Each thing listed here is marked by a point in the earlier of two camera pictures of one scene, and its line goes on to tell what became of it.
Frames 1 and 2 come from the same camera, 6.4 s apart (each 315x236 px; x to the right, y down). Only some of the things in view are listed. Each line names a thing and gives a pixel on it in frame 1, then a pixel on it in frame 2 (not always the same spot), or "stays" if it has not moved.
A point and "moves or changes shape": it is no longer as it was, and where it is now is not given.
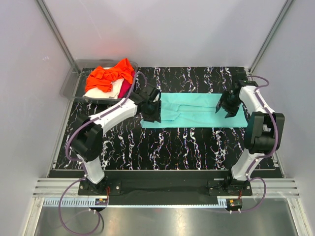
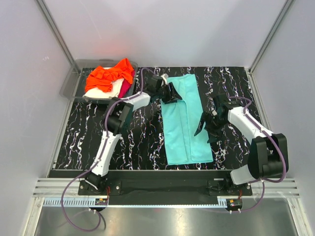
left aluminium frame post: (52, 24) stays
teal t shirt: (195, 110) moves or changes shape
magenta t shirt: (126, 87) stays
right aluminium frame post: (269, 36) stays
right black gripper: (232, 111) to (216, 134)
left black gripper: (156, 116) to (169, 96)
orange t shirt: (101, 78) stays
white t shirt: (113, 94) stays
